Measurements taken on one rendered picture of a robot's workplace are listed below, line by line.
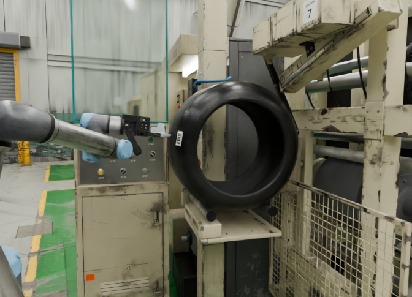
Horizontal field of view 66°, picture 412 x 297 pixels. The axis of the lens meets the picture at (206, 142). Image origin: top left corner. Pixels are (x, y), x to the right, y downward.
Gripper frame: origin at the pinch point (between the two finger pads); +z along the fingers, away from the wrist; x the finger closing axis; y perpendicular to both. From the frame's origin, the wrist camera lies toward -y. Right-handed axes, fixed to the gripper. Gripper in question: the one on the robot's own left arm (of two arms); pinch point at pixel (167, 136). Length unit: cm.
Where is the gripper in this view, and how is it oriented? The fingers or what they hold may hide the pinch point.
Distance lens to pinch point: 137.7
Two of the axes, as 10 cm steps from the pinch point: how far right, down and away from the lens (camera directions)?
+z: 9.6, 1.1, 2.6
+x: -2.6, -0.8, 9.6
